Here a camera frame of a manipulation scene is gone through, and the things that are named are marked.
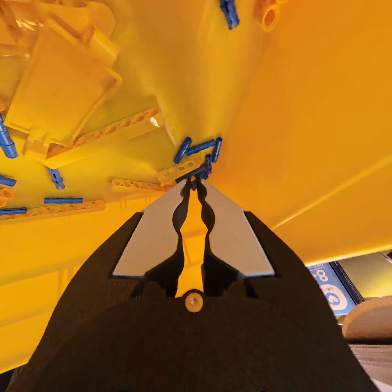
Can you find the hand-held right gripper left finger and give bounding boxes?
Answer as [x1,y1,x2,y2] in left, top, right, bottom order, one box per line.
[112,178,192,297]

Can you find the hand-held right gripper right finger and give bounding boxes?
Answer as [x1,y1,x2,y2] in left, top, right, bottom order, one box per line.
[196,178,275,297]

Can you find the yellow plastic bin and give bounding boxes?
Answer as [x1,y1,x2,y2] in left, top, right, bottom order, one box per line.
[0,0,392,374]

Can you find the blue robot kit box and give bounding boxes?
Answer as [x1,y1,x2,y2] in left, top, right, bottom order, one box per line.
[306,262,365,316]

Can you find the pile of yellow building parts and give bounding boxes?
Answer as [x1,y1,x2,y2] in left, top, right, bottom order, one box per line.
[0,0,288,221]

